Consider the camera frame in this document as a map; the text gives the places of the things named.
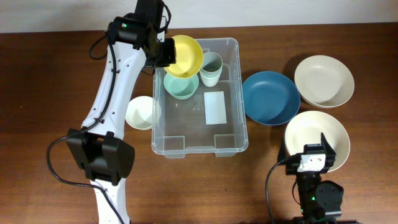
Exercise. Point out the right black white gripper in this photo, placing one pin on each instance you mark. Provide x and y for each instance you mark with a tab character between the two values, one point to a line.
329	157

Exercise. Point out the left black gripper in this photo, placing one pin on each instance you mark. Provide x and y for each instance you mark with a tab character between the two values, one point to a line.
172	56

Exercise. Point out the cream bowl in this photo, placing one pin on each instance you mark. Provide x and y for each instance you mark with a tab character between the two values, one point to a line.
307	127
324	81

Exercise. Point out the yellow small bowl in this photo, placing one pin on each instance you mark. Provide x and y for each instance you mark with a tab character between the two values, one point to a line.
189	57

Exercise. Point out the mint green small bowl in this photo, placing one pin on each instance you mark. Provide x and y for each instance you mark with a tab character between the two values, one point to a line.
181	88

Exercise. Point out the grey white cup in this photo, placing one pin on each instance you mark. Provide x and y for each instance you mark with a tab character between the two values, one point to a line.
212	63

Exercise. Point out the white small bowl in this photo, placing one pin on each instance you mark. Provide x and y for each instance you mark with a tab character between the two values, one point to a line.
142	111

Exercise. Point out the blue shallow bowl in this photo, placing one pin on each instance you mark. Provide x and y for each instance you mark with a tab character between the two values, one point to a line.
270	98

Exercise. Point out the mint green cup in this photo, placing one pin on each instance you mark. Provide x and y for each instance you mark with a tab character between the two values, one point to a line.
211	75

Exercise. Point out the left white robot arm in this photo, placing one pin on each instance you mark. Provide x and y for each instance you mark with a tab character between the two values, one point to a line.
98	147

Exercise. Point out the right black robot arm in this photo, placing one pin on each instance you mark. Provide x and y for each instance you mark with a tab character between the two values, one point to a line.
320	200

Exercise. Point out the white label in container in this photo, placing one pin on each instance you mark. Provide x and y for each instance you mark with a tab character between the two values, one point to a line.
215	110

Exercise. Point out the clear plastic storage container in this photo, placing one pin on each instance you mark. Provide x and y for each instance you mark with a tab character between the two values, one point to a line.
182	127

